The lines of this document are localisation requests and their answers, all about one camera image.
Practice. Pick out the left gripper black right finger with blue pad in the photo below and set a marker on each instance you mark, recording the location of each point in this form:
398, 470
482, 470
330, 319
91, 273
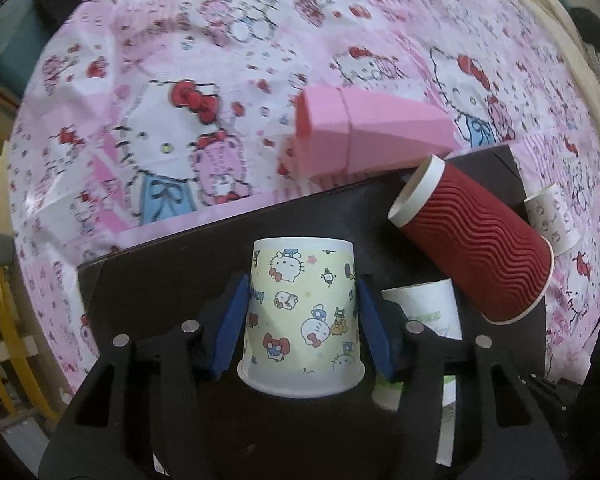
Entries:
499, 430

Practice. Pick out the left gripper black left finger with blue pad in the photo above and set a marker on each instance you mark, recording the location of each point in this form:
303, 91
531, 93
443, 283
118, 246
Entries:
136, 414

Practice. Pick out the cartoon print paper cup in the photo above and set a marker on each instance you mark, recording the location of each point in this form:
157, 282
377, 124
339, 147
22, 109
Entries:
302, 338

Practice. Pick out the white green paper cup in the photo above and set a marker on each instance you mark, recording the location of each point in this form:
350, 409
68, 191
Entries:
434, 305

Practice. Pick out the red ripple paper cup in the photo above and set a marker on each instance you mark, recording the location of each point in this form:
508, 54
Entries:
501, 263

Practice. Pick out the small white printed cup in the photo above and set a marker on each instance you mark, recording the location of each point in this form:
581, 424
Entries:
551, 216

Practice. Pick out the black tray board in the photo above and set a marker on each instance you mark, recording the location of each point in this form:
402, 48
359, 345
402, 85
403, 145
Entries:
145, 291

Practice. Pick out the pink Hello Kitty bedsheet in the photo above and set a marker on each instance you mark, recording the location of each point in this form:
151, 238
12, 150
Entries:
147, 117

